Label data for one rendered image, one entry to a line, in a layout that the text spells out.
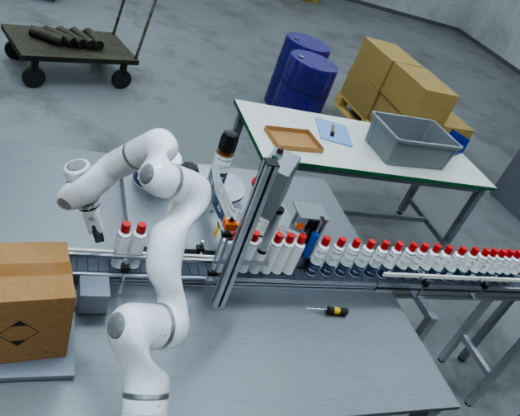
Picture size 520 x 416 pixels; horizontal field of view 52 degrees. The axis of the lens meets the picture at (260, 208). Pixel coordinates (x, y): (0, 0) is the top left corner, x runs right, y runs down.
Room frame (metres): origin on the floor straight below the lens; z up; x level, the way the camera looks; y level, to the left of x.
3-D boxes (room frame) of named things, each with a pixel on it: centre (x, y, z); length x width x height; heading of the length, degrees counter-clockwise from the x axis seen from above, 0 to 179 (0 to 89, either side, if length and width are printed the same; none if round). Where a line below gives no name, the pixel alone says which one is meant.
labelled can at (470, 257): (2.23, -1.03, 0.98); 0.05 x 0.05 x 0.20
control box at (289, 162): (1.60, -0.01, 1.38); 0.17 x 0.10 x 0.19; 173
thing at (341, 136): (3.58, -0.29, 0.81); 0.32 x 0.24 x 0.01; 14
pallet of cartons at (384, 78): (6.00, -1.12, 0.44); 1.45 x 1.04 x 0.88; 27
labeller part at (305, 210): (1.91, -0.20, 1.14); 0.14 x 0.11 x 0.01; 118
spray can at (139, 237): (1.49, 0.37, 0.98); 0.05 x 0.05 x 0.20
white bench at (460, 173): (3.61, -0.57, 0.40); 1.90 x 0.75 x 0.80; 118
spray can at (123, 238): (1.46, 0.42, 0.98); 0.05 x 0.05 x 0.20
